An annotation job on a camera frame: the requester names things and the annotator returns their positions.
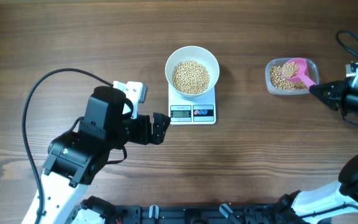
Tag pink plastic measuring scoop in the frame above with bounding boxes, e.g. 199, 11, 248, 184
282, 58, 315, 88

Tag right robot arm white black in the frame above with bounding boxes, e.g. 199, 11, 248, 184
290, 78, 358, 223

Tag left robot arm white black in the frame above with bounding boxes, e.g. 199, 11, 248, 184
23, 86, 170, 223

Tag white digital kitchen scale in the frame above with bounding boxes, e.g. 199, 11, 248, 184
168, 86, 216, 125

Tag soybeans in pink scoop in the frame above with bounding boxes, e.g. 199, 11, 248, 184
282, 62, 299, 78

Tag soybeans in white bowl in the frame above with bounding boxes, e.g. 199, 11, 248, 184
172, 60, 210, 95

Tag white bowl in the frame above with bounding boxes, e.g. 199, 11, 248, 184
165, 46, 220, 99

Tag clear plastic container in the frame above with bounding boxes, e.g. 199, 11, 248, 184
265, 58, 319, 96

